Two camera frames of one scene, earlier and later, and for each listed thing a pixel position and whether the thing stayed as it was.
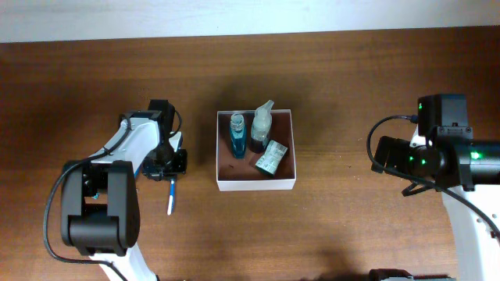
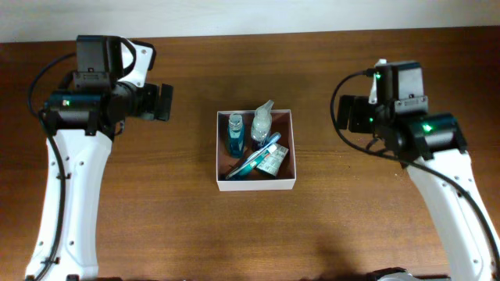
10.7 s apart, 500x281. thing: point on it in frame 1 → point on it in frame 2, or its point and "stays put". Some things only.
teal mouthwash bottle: (237, 136) stays put
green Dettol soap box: (270, 161) stays put
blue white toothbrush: (171, 204) → (255, 154)
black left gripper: (153, 171) → (151, 110)
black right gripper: (394, 159) → (361, 104)
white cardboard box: (234, 174) stays put
